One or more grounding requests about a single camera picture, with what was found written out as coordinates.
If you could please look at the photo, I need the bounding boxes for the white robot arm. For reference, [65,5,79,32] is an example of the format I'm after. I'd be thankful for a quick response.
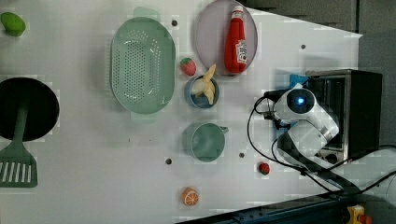
[270,84,359,192]

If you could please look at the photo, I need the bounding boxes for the red ketchup bottle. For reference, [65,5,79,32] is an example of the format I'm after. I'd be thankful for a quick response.
[224,6,248,74]

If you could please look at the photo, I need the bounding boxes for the green slotted spatula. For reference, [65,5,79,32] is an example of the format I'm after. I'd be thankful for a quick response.
[0,103,38,188]

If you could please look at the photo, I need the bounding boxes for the toy orange slice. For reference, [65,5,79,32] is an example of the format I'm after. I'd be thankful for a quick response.
[181,187,199,206]

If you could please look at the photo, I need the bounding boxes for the green toy lime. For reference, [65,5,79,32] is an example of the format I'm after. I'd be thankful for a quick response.
[1,12,26,37]

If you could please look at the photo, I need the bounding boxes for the purple round plate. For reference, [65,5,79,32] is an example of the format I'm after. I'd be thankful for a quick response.
[194,0,258,76]

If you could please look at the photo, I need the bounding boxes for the teal mug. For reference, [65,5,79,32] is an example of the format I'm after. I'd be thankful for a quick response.
[181,122,229,162]

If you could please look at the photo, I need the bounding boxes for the small red toy fruit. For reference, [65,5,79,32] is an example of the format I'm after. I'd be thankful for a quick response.
[258,162,270,175]

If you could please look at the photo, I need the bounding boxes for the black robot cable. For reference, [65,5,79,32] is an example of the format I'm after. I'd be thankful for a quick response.
[247,95,396,194]

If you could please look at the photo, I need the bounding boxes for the blue small bowl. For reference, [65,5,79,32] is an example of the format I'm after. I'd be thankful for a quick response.
[184,77,219,109]

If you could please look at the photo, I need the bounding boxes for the green plastic colander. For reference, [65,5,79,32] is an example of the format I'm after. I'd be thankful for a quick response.
[110,7,176,123]

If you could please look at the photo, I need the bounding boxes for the red toy strawberry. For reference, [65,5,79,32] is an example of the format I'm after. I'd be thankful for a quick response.
[179,58,197,77]

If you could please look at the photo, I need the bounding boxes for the peeled toy banana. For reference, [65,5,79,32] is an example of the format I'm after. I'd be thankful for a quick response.
[191,64,217,105]

